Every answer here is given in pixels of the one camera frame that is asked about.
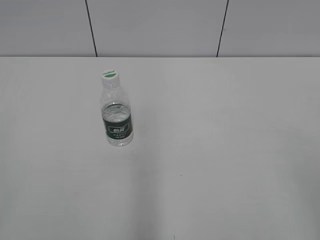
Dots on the white green bottle cap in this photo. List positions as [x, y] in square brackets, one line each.
[110, 77]

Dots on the clear cestbon water bottle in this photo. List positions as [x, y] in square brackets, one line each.
[116, 114]

